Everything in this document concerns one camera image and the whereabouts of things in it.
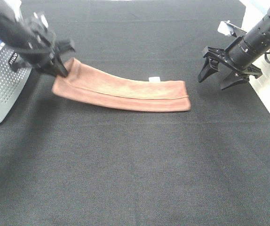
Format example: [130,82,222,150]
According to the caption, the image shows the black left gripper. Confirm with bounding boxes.
[11,17,75,77]

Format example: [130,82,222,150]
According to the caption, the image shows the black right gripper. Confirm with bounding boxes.
[198,47,262,90]

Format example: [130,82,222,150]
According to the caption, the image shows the brown microfiber towel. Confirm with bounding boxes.
[52,58,191,112]

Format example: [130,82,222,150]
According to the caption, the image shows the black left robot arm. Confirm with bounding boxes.
[0,0,75,77]

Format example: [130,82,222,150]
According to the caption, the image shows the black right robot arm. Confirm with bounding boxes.
[198,8,270,90]

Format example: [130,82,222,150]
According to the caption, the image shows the grey perforated laundry basket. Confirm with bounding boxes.
[0,45,31,123]

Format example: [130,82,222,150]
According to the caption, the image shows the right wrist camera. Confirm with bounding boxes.
[217,20,246,37]

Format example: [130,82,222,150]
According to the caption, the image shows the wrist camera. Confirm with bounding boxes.
[217,20,246,37]
[33,12,49,29]

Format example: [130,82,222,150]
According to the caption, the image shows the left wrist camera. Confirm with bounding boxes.
[33,12,49,29]

